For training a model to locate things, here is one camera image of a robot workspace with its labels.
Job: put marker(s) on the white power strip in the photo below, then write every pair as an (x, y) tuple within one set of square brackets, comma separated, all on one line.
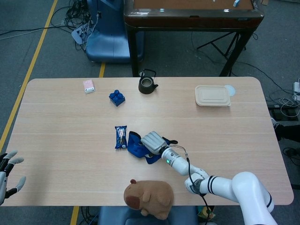
[(296, 90)]

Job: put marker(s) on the pale blue round coaster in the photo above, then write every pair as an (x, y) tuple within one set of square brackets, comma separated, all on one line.
[(231, 90)]

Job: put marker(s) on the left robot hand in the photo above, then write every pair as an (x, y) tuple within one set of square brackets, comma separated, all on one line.
[(3, 180)]

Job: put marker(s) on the blue machine base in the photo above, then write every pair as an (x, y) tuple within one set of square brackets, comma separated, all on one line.
[(107, 39)]

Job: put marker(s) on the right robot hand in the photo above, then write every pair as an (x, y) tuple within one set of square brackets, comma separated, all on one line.
[(153, 141)]

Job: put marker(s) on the blue snack packet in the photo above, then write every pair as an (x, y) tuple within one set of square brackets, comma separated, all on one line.
[(121, 138)]

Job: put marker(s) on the black iron teapot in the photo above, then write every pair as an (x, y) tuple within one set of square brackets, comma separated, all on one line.
[(145, 85)]

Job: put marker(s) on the dark wooden side table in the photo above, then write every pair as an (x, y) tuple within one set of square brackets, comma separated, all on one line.
[(192, 18)]

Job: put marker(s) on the blue toy building brick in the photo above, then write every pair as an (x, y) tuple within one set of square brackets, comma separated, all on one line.
[(116, 97)]

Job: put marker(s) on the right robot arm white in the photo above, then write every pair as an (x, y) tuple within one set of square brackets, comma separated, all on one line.
[(234, 185)]

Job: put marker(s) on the blue padded seat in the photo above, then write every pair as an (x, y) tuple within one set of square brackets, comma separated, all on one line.
[(140, 216)]

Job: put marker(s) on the blue microfibre cloth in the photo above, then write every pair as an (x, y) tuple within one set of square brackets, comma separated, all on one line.
[(134, 146)]

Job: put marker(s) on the beige lidded food container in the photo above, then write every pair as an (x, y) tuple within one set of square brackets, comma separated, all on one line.
[(212, 95)]

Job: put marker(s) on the black floor platform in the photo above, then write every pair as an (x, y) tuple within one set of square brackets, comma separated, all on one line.
[(283, 111)]

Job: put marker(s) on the pink card box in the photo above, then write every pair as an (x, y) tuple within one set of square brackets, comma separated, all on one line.
[(88, 86)]

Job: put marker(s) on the brown capybara plush toy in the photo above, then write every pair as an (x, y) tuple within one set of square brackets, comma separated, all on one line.
[(152, 197)]

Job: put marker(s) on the yellow tape roll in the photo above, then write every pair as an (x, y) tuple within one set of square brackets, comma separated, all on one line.
[(207, 211)]

